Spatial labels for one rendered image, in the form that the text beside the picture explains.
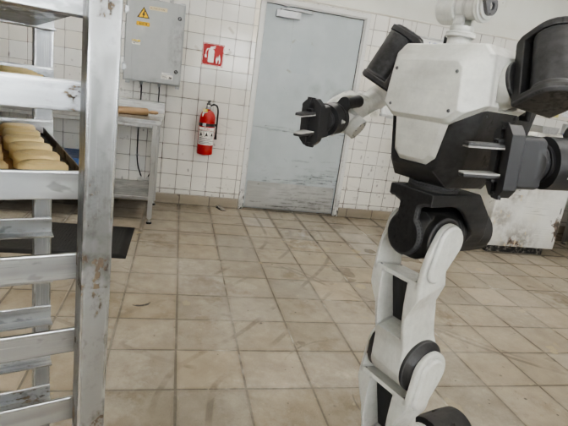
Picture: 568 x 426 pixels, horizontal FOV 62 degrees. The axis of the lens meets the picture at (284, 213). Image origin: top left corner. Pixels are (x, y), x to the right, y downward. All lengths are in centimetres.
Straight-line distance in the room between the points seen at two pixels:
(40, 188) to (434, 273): 86
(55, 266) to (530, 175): 70
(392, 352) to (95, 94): 99
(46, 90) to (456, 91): 76
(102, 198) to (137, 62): 406
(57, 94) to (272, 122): 440
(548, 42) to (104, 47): 79
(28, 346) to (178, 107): 424
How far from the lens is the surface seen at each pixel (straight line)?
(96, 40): 49
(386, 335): 127
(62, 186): 53
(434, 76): 107
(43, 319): 106
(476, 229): 125
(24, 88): 51
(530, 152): 85
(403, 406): 131
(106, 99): 49
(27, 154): 63
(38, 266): 56
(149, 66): 454
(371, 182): 525
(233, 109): 477
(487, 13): 113
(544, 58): 102
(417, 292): 115
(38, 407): 64
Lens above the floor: 127
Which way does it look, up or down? 15 degrees down
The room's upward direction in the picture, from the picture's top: 8 degrees clockwise
